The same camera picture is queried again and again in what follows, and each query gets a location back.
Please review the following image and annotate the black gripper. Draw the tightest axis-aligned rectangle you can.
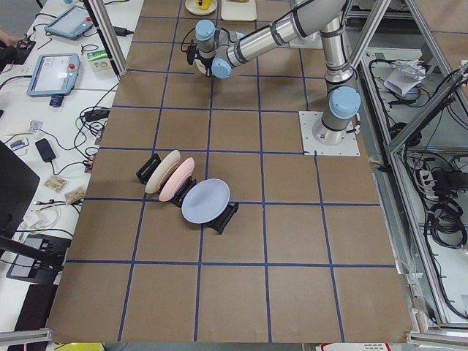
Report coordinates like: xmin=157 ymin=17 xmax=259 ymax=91
xmin=199 ymin=57 xmax=214 ymax=77

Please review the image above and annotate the cream bowl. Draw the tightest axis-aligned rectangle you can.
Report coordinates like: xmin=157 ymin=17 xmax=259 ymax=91
xmin=195 ymin=59 xmax=214 ymax=77

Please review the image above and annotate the yellow lemon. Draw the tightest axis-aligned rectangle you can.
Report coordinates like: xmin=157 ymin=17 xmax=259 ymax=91
xmin=195 ymin=0 xmax=212 ymax=11

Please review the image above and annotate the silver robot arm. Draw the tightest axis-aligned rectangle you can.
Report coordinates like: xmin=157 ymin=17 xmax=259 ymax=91
xmin=185 ymin=0 xmax=361 ymax=146

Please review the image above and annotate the white rectangular tray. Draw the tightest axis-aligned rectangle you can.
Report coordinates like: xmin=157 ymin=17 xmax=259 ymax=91
xmin=221 ymin=0 xmax=257 ymax=22

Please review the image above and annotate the small cream plate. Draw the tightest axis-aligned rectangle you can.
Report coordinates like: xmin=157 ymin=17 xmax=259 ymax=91
xmin=185 ymin=0 xmax=218 ymax=16

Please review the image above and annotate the cream plate in rack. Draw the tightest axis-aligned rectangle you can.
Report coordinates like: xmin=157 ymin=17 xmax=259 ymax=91
xmin=145 ymin=150 xmax=181 ymax=194

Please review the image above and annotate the green white small box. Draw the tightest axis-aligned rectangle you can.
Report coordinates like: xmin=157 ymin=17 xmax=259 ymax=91
xmin=86 ymin=50 xmax=112 ymax=72

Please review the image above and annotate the pink plate in rack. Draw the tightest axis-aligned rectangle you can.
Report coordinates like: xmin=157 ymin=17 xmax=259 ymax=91
xmin=159 ymin=157 xmax=195 ymax=202

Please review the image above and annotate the lavender plate in rack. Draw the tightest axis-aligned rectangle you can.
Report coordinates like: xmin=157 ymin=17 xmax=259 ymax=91
xmin=181 ymin=178 xmax=230 ymax=224

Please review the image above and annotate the far teach pendant tablet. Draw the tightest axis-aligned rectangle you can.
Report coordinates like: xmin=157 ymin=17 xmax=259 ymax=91
xmin=45 ymin=6 xmax=94 ymax=39

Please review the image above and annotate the teach pendant tablet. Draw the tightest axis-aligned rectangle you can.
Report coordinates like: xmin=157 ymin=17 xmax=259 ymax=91
xmin=45 ymin=6 xmax=94 ymax=39
xmin=26 ymin=53 xmax=80 ymax=97

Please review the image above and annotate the black plate rack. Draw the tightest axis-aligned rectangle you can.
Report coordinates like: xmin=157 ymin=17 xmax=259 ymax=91
xmin=136 ymin=154 xmax=239 ymax=234

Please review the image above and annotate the near teach pendant tablet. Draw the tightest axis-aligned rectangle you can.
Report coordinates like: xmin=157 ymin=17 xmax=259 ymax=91
xmin=26 ymin=53 xmax=80 ymax=97

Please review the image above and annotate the black power adapter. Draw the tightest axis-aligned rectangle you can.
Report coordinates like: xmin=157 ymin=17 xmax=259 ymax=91
xmin=35 ymin=138 xmax=56 ymax=162

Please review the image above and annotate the crumpled white paper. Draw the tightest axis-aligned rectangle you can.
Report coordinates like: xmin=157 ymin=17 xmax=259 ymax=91
xmin=383 ymin=59 xmax=426 ymax=97

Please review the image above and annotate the black monitor stand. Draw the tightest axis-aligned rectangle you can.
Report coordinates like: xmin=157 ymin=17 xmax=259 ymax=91
xmin=1 ymin=144 xmax=71 ymax=284

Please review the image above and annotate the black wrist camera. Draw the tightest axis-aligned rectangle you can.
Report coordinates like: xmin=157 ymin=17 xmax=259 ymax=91
xmin=186 ymin=42 xmax=198 ymax=66

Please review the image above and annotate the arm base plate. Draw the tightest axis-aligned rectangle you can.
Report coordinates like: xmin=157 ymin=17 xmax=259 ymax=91
xmin=298 ymin=111 xmax=361 ymax=156
xmin=288 ymin=32 xmax=322 ymax=50

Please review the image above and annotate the aluminium frame post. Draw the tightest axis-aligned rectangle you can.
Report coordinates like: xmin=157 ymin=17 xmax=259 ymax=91
xmin=83 ymin=0 xmax=128 ymax=77

